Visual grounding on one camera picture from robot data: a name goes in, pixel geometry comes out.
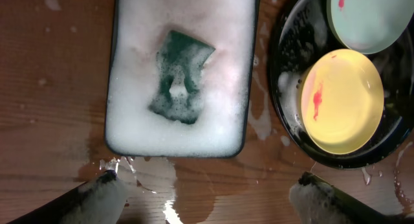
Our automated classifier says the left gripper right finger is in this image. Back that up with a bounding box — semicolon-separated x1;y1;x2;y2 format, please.
289;172;413;224

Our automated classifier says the round black tray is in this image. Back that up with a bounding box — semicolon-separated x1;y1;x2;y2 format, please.
268;0;413;170

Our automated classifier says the pale green plate red stain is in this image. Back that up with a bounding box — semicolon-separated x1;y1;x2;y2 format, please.
327;0;413;54

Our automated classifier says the black tray of soap foam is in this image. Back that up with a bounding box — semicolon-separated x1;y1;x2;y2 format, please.
105;0;259;158

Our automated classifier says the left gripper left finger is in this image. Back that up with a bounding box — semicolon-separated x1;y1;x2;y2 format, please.
11;170;127;224

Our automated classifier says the green foamy sponge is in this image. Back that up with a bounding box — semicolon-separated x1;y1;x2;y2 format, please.
148;30;215;124

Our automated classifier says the yellow plate with red stain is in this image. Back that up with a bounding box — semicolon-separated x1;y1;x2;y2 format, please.
300;49;384;155

